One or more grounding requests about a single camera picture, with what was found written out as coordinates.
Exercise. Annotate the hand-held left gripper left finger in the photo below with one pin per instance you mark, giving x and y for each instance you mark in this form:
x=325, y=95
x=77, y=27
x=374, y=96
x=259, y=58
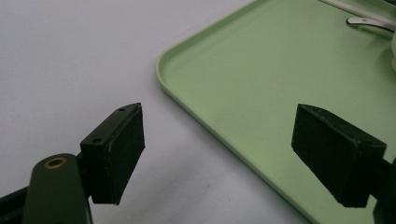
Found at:
x=118, y=155

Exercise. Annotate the white spoon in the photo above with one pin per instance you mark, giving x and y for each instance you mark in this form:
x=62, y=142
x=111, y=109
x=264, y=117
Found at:
x=367, y=22

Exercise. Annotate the white chopstick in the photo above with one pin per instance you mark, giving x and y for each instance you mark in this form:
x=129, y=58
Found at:
x=355, y=11

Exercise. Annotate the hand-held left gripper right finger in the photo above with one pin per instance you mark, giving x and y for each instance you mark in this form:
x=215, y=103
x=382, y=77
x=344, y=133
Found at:
x=339, y=155

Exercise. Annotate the light green tray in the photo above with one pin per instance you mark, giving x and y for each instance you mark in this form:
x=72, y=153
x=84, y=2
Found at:
x=249, y=77

